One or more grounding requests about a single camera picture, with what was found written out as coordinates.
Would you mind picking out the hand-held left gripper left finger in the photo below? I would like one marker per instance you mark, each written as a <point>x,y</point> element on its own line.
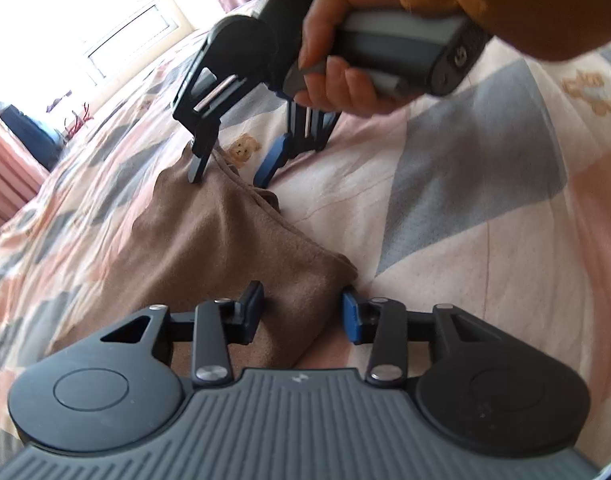
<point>253,305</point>

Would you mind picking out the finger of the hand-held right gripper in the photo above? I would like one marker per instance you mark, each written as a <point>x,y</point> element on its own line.
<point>273,160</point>
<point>203,140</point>

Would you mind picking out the window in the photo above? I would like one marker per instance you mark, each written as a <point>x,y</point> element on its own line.
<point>110,10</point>

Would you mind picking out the dark blue bag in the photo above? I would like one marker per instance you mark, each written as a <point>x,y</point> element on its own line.
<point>30,132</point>

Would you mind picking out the person's right hand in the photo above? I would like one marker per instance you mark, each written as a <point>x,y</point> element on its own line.
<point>325,15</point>

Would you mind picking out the checkered bear print quilt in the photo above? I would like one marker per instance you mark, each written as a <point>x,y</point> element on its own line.
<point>460,185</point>

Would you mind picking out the brown sweater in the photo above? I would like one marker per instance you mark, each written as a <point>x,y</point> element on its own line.
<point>210,250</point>

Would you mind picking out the wide pink curtain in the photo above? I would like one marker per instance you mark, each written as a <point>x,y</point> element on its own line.
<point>5,170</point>

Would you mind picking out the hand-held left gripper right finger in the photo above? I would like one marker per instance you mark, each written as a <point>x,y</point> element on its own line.
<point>350,315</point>

